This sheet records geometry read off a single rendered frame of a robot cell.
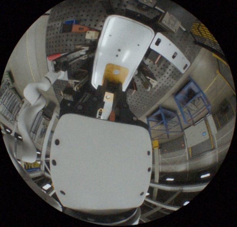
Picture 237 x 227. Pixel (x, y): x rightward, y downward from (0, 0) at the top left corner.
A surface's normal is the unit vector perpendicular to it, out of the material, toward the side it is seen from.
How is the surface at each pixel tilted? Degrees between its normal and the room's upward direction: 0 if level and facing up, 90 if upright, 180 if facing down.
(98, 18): 0
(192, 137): 90
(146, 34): 0
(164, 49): 0
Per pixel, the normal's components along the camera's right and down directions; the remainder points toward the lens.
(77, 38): -0.04, 0.80
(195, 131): -0.94, -0.22
